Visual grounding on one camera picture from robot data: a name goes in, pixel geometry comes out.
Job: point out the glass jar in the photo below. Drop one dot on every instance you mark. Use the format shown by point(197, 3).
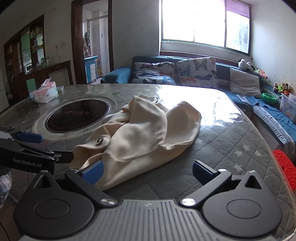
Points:
point(45, 62)

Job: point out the clear plastic storage box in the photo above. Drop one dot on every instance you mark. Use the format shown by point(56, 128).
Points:
point(288, 107)

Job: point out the blue sofa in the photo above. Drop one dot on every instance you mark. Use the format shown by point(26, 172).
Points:
point(120, 74)

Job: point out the pink green plush toy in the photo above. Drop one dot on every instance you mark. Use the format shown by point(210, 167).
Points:
point(260, 73)

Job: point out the purple window blind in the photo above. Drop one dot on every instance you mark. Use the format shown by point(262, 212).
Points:
point(238, 7)

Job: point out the dark wooden door frame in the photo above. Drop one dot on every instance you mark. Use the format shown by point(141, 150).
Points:
point(77, 46)

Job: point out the cream sweatshirt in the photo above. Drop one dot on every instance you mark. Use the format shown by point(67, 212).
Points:
point(138, 139)

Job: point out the plain grey cushion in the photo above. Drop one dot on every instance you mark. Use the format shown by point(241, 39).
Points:
point(245, 82)

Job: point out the dark wooden display cabinet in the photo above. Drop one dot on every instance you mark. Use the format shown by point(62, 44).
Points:
point(16, 46)

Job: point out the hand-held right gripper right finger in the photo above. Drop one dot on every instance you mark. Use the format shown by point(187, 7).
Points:
point(200, 172)

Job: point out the person's left forearm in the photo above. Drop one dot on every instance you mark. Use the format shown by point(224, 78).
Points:
point(5, 187)

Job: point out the red plastic stool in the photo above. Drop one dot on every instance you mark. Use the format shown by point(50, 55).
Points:
point(286, 166)

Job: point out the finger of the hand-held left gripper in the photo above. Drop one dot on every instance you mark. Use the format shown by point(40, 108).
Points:
point(63, 156)
point(30, 137)

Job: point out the white appliance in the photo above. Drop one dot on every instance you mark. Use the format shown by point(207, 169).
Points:
point(3, 92)

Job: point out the group of small plush toys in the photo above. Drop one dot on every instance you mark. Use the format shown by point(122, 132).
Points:
point(282, 87)

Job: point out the small blue white cabinet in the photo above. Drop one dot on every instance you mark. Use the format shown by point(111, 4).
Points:
point(90, 69)

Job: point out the round black induction cooktop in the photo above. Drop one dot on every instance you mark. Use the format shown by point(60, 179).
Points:
point(76, 115)

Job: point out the butterfly print cushion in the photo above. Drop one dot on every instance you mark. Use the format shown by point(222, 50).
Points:
point(152, 78)
point(196, 71)
point(152, 67)

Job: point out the pink white tissue pack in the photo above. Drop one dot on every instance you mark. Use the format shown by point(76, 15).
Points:
point(45, 92)

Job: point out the white black plush dog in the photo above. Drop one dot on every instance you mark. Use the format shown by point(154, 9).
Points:
point(245, 64)

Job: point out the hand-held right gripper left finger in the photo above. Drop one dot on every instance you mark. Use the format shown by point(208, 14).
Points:
point(93, 173)

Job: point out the blue knitted sofa blanket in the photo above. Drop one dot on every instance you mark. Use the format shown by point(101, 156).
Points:
point(277, 120)

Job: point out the green plastic bowl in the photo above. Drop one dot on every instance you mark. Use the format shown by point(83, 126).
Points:
point(269, 98)

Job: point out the dark wooden sideboard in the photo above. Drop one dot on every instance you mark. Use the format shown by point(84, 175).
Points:
point(57, 71)

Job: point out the green framed window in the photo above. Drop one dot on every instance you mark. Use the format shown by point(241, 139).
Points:
point(194, 20)

